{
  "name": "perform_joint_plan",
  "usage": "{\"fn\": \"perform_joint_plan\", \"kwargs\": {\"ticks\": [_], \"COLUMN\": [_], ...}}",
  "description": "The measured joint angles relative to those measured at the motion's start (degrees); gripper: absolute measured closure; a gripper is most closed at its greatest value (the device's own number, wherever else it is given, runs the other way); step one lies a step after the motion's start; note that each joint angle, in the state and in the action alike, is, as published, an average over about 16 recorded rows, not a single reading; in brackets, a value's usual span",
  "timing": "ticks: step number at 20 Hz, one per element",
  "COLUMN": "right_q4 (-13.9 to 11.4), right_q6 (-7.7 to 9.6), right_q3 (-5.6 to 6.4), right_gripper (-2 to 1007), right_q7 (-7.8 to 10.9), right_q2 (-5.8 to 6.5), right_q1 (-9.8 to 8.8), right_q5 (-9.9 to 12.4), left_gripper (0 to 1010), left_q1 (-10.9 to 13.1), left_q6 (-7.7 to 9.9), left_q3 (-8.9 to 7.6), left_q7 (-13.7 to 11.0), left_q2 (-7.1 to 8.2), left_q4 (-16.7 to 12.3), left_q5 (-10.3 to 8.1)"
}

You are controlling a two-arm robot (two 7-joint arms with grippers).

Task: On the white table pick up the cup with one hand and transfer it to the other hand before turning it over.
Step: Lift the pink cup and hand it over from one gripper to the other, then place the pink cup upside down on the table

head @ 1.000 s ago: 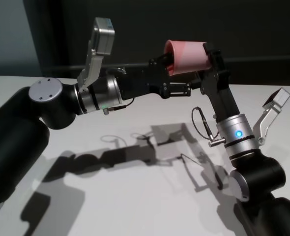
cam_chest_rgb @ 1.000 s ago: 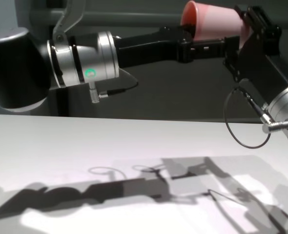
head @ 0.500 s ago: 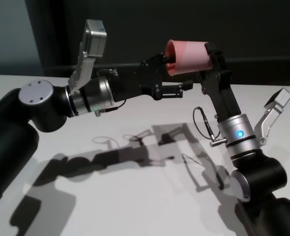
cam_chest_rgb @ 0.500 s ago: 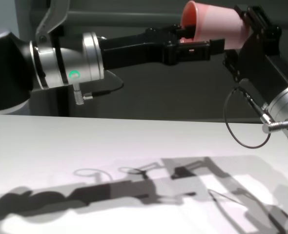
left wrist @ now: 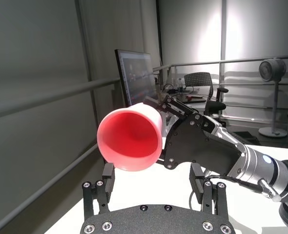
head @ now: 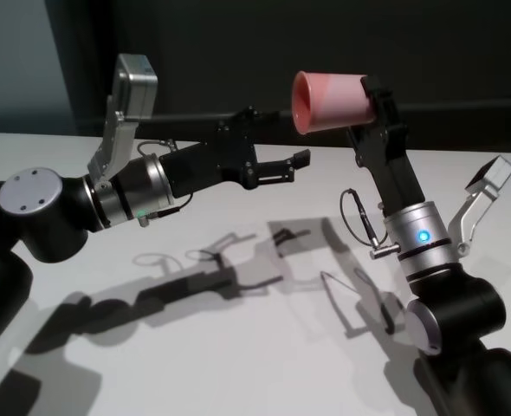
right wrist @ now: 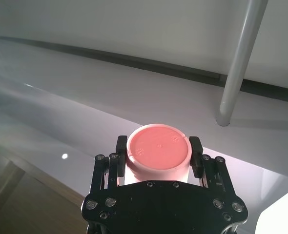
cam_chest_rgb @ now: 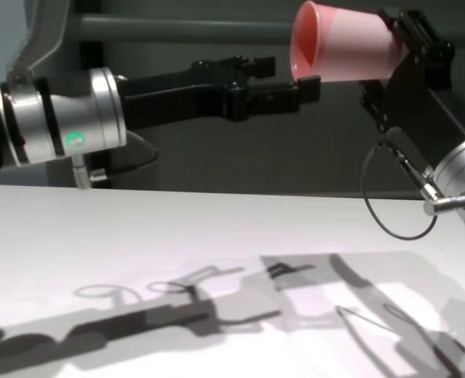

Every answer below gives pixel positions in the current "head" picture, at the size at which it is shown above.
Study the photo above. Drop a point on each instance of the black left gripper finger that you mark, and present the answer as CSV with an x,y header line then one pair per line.
x,y
301,158
251,116

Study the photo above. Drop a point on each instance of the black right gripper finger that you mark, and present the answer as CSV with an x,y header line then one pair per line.
x,y
385,108
354,143

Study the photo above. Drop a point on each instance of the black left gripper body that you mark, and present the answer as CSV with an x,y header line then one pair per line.
x,y
208,167

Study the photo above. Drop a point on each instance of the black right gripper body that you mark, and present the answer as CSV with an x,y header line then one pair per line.
x,y
390,173

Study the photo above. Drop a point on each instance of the pink plastic cup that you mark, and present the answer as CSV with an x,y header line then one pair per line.
x,y
333,102

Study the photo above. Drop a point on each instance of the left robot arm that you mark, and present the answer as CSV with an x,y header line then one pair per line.
x,y
43,216

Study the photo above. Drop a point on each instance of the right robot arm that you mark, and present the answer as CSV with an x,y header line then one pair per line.
x,y
454,303

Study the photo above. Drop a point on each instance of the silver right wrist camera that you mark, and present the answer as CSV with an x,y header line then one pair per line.
x,y
493,173

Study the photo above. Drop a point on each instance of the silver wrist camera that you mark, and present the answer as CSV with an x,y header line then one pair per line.
x,y
132,86
493,173

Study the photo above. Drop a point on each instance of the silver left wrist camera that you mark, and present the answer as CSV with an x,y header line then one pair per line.
x,y
132,86

